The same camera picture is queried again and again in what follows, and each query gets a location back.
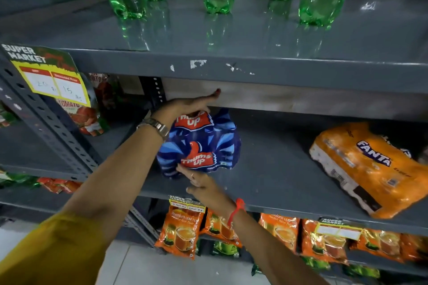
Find person's left hand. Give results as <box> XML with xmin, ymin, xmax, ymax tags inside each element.
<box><xmin>152</xmin><ymin>89</ymin><xmax>222</xmax><ymax>128</ymax></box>

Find person's right hand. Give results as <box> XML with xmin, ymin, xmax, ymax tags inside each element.
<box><xmin>176</xmin><ymin>165</ymin><xmax>240</xmax><ymax>221</ymax></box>

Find blue shrink-wrapped soda pack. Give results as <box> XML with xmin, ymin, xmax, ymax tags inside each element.
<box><xmin>156</xmin><ymin>108</ymin><xmax>242</xmax><ymax>179</ymax></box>

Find person's left forearm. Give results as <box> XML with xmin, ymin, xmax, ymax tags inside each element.
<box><xmin>62</xmin><ymin>124</ymin><xmax>165</xmax><ymax>238</ymax></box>

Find person's right forearm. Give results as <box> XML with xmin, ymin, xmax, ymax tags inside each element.
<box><xmin>230</xmin><ymin>209</ymin><xmax>330</xmax><ymax>285</ymax></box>

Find small green yellow price tag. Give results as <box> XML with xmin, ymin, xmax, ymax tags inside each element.
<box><xmin>169</xmin><ymin>195</ymin><xmax>206</xmax><ymax>214</ymax></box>
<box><xmin>315</xmin><ymin>218</ymin><xmax>364</xmax><ymax>241</ymax></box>

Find silver metal wristwatch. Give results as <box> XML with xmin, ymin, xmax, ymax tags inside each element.
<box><xmin>137</xmin><ymin>118</ymin><xmax>170</xmax><ymax>140</ymax></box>

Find row of orange tea packets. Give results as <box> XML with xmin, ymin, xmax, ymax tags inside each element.
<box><xmin>154</xmin><ymin>204</ymin><xmax>428</xmax><ymax>264</ymax></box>

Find grey metal shelf rack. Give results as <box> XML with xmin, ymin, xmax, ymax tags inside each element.
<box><xmin>0</xmin><ymin>0</ymin><xmax>428</xmax><ymax>285</ymax></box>

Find green tea packet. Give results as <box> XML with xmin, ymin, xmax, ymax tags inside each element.
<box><xmin>213</xmin><ymin>241</ymin><xmax>241</xmax><ymax>258</ymax></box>
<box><xmin>302</xmin><ymin>256</ymin><xmax>331</xmax><ymax>271</ymax></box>
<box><xmin>344</xmin><ymin>263</ymin><xmax>381</xmax><ymax>279</ymax></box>

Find red tomato soup packet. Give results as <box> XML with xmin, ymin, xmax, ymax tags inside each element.
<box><xmin>56</xmin><ymin>94</ymin><xmax>109</xmax><ymax>137</ymax></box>
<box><xmin>88</xmin><ymin>73</ymin><xmax>117</xmax><ymax>110</ymax></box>

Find red snack packets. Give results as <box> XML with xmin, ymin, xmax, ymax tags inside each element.
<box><xmin>37</xmin><ymin>177</ymin><xmax>83</xmax><ymax>194</ymax></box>

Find large green yellow price tag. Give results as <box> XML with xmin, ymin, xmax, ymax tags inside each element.
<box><xmin>1</xmin><ymin>43</ymin><xmax>92</xmax><ymax>108</ymax></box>

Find yellow sleeve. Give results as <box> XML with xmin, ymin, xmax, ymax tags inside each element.
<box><xmin>0</xmin><ymin>213</ymin><xmax>108</xmax><ymax>285</ymax></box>

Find green snack packet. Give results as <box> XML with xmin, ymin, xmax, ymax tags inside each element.
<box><xmin>0</xmin><ymin>171</ymin><xmax>41</xmax><ymax>189</ymax></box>
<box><xmin>0</xmin><ymin>104</ymin><xmax>19</xmax><ymax>128</ymax></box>

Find orange shrink-wrapped soda pack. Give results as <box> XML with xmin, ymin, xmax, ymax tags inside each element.
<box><xmin>309</xmin><ymin>122</ymin><xmax>428</xmax><ymax>220</ymax></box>

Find red thread bracelet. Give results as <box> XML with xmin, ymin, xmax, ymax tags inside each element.
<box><xmin>227</xmin><ymin>198</ymin><xmax>246</xmax><ymax>227</ymax></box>

